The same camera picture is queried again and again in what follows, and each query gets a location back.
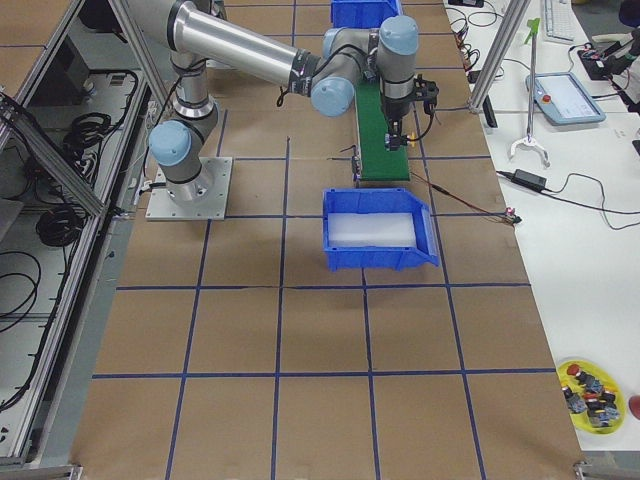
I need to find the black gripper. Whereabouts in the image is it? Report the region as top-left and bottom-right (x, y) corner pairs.
(382, 93), (415, 149)

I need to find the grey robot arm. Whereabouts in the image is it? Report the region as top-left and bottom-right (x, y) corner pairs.
(130, 1), (429, 150)

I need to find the yellow plate of buttons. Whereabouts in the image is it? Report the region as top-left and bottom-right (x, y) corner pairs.
(556, 359), (626, 435)

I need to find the green conveyor belt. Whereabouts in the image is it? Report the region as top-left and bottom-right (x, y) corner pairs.
(355, 82), (410, 182)

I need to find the right blue plastic bin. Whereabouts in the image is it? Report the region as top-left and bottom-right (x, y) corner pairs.
(323, 188), (440, 271)

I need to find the blue plastic bin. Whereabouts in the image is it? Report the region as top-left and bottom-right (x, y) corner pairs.
(330, 0), (402, 29)
(323, 188), (440, 271)

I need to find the white foam pad right bin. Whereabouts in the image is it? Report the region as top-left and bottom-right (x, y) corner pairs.
(328, 213), (416, 247)

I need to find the black power adapter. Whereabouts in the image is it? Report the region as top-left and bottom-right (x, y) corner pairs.
(511, 169), (547, 192)

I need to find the left blue plastic bin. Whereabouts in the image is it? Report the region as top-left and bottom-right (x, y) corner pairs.
(330, 0), (402, 29)

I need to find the teach pendant tablet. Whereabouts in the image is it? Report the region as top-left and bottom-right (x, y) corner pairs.
(533, 72), (606, 125)

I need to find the reacher grabber tool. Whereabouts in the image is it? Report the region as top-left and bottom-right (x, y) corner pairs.
(508, 18), (550, 168)

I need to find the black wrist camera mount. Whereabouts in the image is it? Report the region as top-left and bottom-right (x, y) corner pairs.
(414, 74), (439, 116)

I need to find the red black conveyor wire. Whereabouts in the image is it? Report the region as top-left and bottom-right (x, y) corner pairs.
(409, 169), (524, 225)

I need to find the aluminium frame post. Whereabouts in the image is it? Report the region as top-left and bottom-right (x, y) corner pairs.
(468, 0), (530, 113)

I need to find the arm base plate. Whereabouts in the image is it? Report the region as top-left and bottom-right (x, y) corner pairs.
(146, 157), (233, 221)

